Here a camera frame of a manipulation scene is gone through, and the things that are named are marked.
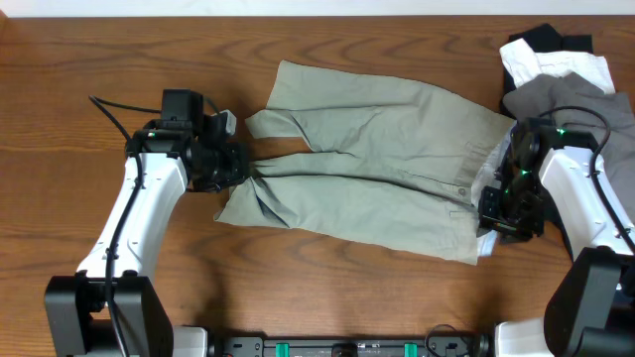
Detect khaki grey shorts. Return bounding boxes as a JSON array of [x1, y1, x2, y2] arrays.
[[216, 61, 512, 265]]

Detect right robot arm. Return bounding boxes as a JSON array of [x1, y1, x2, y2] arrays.
[[478, 118, 634, 356]]

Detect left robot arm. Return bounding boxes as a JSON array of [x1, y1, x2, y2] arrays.
[[45, 89, 249, 356]]

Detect dark grey garment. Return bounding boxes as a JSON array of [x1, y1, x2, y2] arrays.
[[502, 73, 634, 218]]

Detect white shirt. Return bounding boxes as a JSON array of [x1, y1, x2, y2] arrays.
[[499, 39, 615, 94]]

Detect black garment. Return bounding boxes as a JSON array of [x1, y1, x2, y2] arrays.
[[500, 24, 593, 119]]

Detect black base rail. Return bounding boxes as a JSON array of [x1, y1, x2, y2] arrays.
[[206, 324, 494, 357]]

